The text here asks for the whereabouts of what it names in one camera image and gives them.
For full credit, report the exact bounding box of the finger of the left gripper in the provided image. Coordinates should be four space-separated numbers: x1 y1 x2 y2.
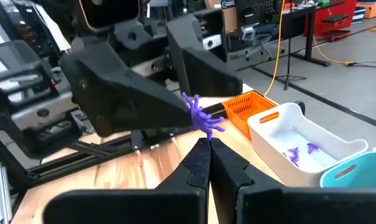
167 14 243 97
60 42 192 138

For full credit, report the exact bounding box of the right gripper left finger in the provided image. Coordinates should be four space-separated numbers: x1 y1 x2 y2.
43 138 211 224

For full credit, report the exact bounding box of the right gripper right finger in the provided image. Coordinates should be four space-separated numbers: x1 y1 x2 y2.
210 138 376 224

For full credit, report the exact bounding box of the red-orange slotted basket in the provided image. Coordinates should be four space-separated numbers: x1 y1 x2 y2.
222 90 278 141

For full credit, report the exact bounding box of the grey plastic bin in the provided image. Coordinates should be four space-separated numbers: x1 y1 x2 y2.
247 101 369 187

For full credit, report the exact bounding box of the grey office chair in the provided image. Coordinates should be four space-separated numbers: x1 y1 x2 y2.
240 25 273 62

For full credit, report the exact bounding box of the cardboard box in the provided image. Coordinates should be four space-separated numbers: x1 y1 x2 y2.
205 0 239 34

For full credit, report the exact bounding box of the black pegboard panel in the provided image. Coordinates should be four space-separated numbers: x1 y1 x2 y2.
234 0 283 29

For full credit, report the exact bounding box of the green plastic bin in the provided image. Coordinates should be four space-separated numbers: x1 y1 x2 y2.
319 151 376 189

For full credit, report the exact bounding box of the black tripod stand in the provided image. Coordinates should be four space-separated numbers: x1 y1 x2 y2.
275 0 308 91

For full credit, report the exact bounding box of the black desk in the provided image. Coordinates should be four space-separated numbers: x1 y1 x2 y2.
283 0 345 68

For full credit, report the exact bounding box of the red cabinet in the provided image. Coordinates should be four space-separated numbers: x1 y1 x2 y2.
304 0 359 37

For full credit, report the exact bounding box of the orange crate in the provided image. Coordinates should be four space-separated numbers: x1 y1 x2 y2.
355 1 376 19

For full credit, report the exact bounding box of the yellow cable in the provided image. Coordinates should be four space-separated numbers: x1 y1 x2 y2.
264 0 357 96

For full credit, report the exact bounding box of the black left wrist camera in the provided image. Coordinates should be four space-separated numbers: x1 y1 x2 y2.
78 0 142 34

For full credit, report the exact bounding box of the silver aluminium extrusion post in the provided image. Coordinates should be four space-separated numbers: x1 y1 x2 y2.
0 161 14 224

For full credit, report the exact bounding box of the black floor cable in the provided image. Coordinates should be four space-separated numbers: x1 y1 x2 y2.
354 60 376 70

